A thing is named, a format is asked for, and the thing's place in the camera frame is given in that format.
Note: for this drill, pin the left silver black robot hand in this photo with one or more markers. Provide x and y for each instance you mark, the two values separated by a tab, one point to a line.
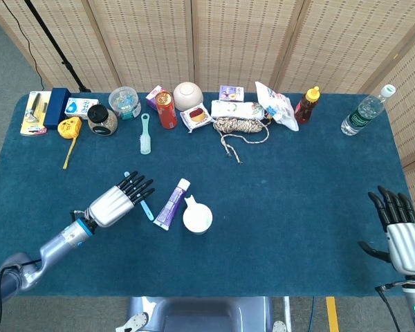
110	205

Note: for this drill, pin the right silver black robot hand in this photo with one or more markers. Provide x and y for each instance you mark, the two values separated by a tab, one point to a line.
406	243

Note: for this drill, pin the light blue toothbrush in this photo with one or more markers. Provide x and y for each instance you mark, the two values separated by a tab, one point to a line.
147	211

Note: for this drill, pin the purple toothpaste tube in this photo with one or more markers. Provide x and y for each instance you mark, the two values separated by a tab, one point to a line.
171	205

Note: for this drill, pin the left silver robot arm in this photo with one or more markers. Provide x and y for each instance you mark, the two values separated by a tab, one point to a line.
55	242

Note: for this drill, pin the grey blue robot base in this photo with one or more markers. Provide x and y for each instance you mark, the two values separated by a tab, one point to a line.
200	314

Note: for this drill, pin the green scrubbing brush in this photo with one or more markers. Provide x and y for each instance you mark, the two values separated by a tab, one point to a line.
145	138

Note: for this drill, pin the glass jar with black lid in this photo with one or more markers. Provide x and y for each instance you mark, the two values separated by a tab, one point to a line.
102	122

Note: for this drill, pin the yellow tape measure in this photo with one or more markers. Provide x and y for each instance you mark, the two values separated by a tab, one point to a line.
69	128

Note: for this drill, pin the yellow floor tape strip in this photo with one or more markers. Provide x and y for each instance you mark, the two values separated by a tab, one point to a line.
332	314

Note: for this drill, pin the white and blue carton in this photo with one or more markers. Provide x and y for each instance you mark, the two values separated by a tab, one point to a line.
77	107

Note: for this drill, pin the clear tub of clips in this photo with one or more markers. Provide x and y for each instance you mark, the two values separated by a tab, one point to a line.
124	102

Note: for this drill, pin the red drink can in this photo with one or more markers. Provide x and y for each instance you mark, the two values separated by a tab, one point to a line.
166	112

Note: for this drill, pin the dark blue box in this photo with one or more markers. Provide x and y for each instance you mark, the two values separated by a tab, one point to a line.
55	107

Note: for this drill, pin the purple and pink box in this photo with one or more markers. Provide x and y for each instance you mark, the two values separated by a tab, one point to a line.
153	97

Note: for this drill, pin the peeler on packaging card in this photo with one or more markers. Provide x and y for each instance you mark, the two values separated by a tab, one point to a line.
32	114

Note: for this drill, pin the white snack packet red picture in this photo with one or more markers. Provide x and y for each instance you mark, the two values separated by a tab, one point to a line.
197	117

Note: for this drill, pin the beige bowl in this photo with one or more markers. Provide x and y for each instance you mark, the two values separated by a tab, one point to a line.
187	95

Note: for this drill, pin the clear water bottle green label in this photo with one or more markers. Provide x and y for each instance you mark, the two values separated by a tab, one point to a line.
363	114

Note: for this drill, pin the white metal leg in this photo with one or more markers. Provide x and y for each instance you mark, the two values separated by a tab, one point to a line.
287	311

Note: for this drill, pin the blue table cloth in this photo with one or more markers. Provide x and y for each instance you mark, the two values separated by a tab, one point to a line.
263	207

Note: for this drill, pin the white rolled package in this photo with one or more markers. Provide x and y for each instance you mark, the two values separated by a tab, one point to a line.
235	109

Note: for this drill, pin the small purple white carton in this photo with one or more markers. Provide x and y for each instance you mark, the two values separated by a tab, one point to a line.
231	93

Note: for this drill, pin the honey bear bottle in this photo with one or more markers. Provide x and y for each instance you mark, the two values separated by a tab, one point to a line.
306	107

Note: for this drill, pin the black tripod stand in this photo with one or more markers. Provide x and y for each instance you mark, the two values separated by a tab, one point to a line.
50	38

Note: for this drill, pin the small yellow round item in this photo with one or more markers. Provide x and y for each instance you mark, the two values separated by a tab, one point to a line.
267	117

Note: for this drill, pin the white plastic snack bag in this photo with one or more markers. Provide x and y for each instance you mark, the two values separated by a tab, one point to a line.
278	105

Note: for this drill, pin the bamboo folding screen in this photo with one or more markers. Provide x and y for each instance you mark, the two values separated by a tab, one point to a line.
228	41

